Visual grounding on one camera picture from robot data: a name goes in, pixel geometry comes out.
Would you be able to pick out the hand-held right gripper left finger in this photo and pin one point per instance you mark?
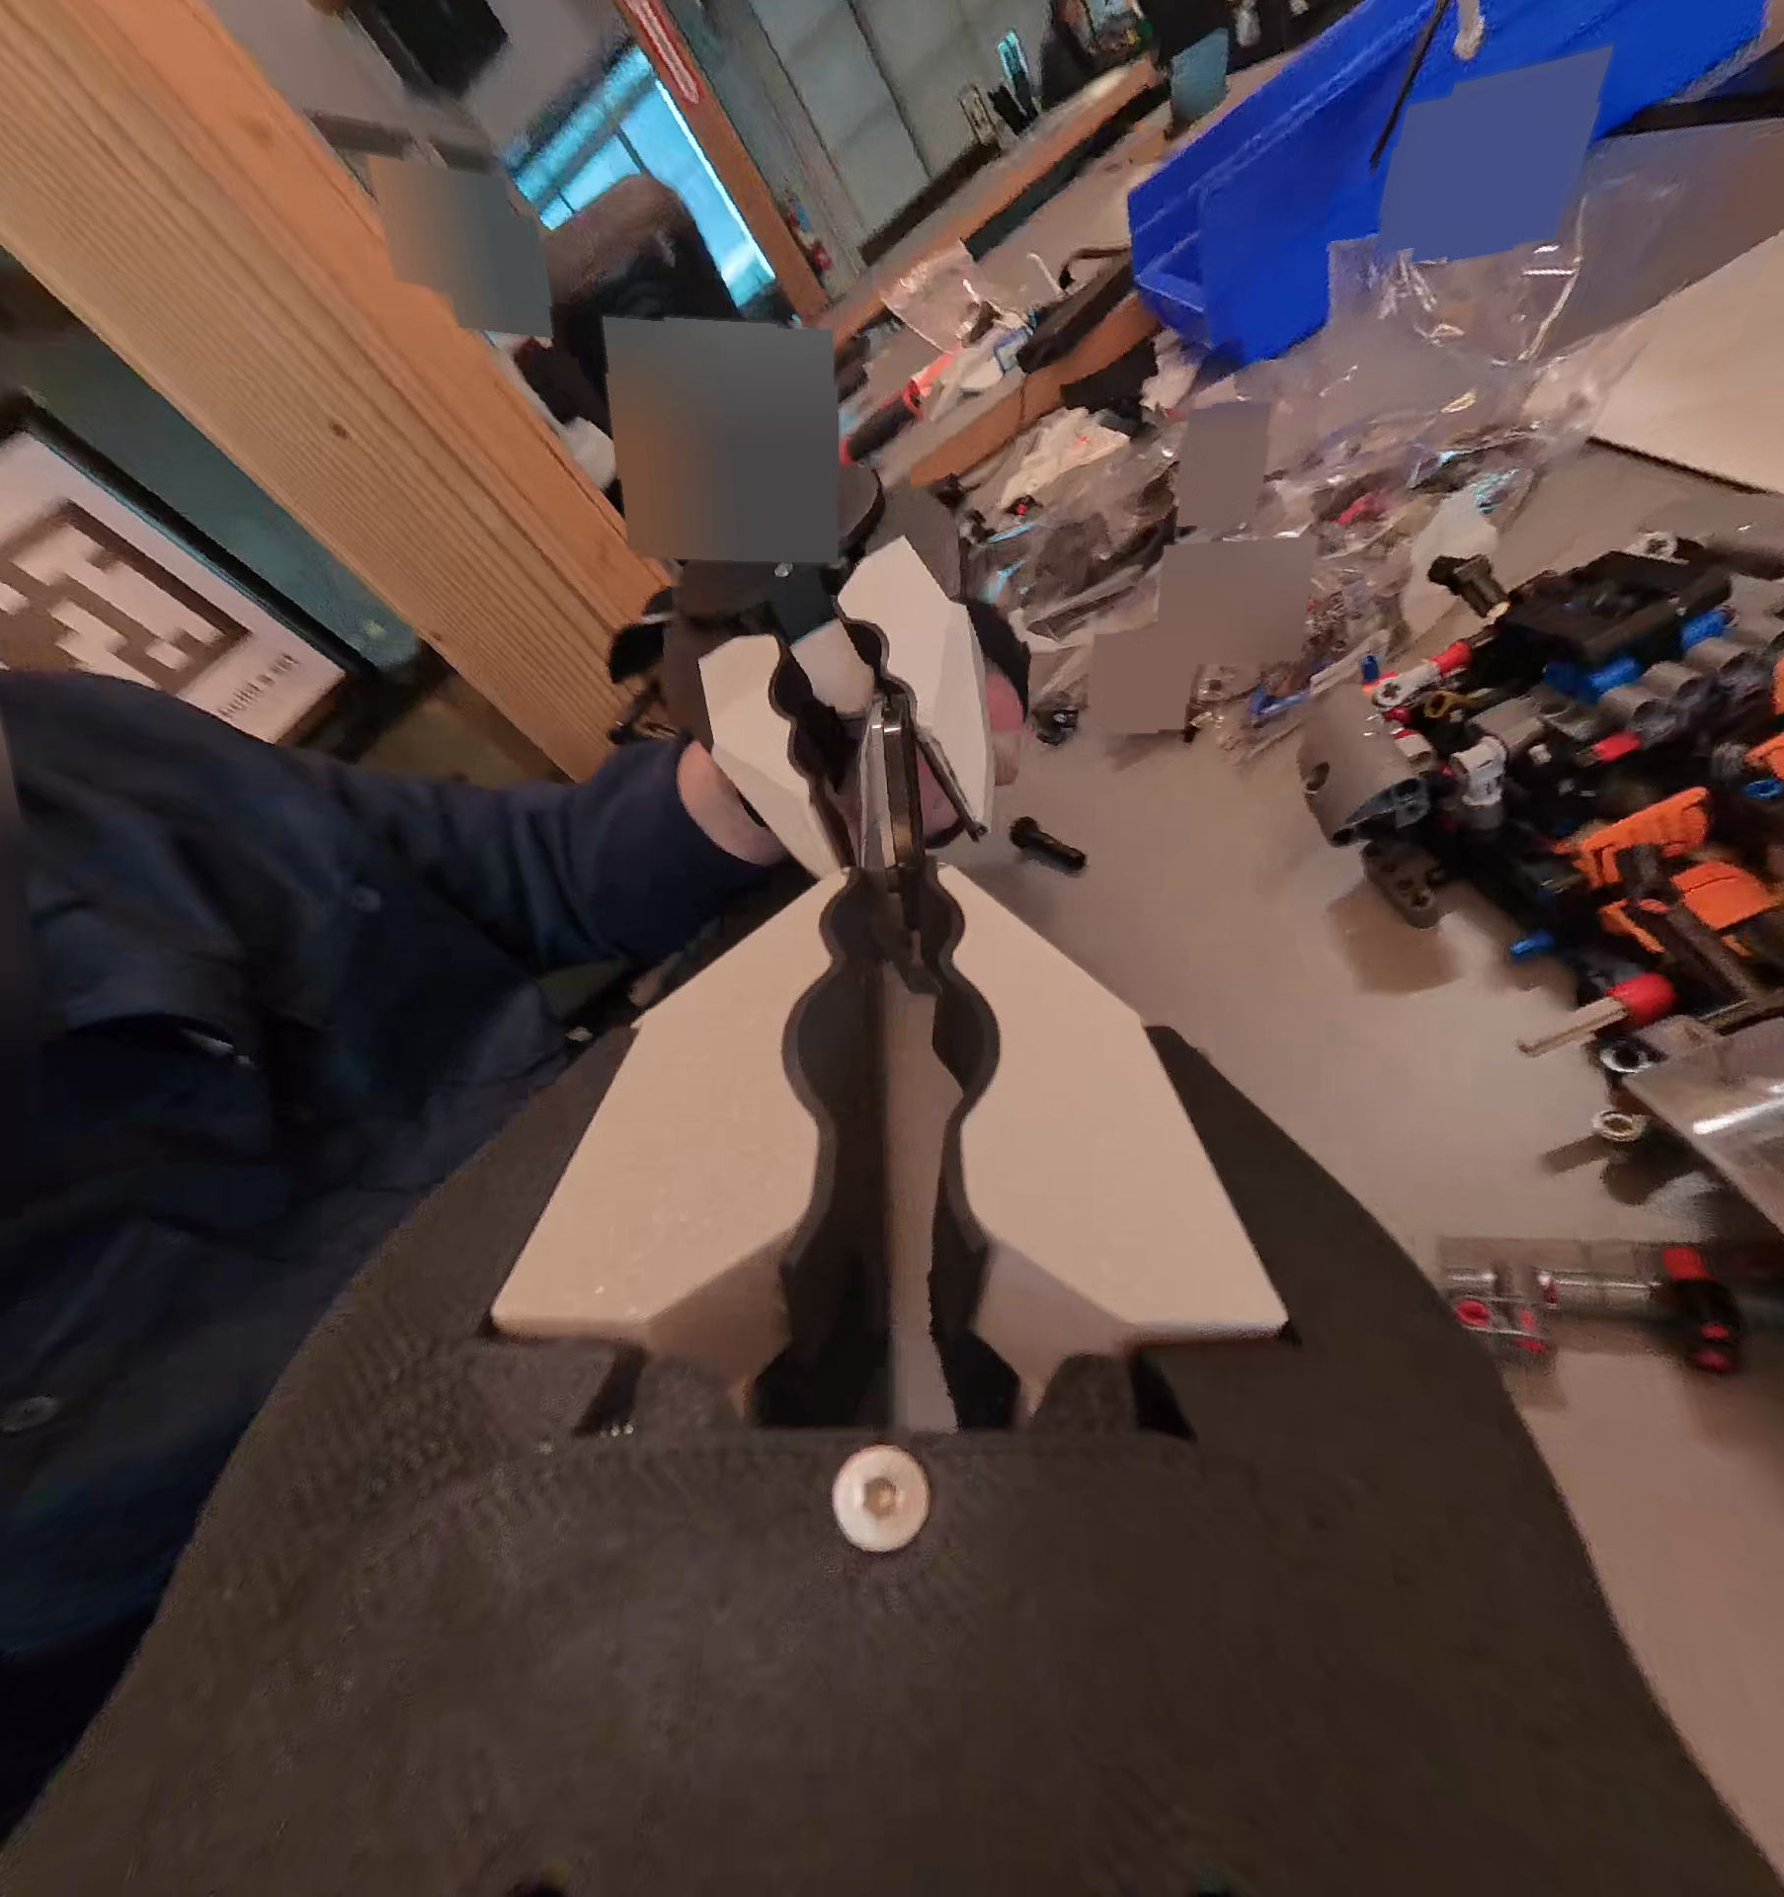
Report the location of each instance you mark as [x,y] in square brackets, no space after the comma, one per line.
[653,1187]

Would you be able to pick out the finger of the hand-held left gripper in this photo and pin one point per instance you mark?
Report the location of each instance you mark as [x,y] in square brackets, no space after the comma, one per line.
[935,638]
[744,712]

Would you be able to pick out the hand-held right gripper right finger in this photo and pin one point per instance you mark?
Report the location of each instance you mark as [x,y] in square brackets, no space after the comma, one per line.
[1114,1187]

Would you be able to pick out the long grey lego beam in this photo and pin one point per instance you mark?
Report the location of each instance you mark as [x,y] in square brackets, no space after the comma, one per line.
[915,1187]

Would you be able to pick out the small grey lego assembly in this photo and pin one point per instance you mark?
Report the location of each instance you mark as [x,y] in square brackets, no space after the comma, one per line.
[1572,1289]

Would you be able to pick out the clear bag of small lego parts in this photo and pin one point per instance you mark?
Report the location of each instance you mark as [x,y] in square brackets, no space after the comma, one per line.
[1425,475]

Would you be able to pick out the lego car model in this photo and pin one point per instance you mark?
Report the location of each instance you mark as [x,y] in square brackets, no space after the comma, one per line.
[1618,712]

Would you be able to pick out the person's left hand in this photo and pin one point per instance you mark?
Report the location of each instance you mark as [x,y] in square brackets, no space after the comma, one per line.
[730,808]

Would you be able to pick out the black case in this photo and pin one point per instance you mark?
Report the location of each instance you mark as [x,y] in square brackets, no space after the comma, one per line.
[1085,325]

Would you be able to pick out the long wooden desk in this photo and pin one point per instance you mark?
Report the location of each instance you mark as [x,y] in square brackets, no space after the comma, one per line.
[1012,178]

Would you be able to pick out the wooden pillar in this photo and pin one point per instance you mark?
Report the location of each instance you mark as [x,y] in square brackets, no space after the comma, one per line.
[314,371]

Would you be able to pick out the blue plastic bin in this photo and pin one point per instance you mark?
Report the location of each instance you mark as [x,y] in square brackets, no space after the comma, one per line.
[1247,223]

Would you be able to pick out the framed marker sign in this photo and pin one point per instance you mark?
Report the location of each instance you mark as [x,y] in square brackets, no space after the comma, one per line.
[92,592]

